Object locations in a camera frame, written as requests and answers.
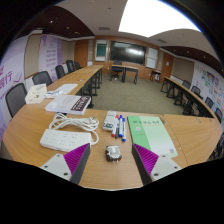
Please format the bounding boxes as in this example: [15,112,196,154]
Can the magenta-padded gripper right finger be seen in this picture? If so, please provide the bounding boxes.
[131,143,184,186]

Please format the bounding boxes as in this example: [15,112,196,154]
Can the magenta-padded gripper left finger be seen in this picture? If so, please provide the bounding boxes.
[39,143,92,185]

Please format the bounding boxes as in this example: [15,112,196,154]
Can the green booklet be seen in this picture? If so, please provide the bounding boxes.
[127,115,179,159]

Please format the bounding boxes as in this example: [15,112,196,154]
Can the red whiteboard marker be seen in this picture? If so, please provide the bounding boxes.
[111,114,120,138]

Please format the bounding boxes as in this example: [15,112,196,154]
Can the white remote control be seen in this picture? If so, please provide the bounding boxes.
[102,110,118,132]

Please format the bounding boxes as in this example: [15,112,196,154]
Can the white book with maroon spine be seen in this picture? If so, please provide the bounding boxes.
[44,94,92,116]

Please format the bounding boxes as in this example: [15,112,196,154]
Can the clear plastic packet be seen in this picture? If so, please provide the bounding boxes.
[44,89,64,99]

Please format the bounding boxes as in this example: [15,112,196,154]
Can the white paper sheets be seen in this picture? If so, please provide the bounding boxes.
[54,83,79,95]

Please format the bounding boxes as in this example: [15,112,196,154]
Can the white cardboard box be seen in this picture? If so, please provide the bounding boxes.
[24,83,48,105]

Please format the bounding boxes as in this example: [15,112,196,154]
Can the long wooden conference table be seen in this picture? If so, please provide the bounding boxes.
[160,75,214,118]

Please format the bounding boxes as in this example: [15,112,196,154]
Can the row of black office chairs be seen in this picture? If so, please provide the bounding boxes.
[181,79,224,125]
[54,59,82,80]

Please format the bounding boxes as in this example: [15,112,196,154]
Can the black mesh office chair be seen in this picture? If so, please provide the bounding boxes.
[4,82,28,118]
[31,70,53,88]

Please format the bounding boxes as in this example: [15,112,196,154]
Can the small wooden side table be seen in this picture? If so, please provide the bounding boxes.
[149,69,162,83]

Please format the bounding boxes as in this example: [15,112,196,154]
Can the wooden desk with dark legs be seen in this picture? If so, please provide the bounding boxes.
[111,64,139,85]

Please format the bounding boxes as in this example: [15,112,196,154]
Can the black swivel desk chair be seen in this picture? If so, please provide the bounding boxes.
[110,60,124,81]

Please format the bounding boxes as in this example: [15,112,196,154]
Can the large bright ceiling light panel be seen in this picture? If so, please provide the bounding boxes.
[118,0,202,38]

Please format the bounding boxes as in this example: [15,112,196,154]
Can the white power strip cable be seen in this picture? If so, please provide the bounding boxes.
[48,112,100,147]

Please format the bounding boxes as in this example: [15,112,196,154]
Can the white wall whiteboard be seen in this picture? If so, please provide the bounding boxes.
[145,47,159,70]

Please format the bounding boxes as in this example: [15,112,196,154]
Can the large black wall screen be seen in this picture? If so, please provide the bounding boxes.
[109,40,147,66]

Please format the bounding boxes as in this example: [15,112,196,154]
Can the green wall board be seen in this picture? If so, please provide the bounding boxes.
[94,39,109,62]

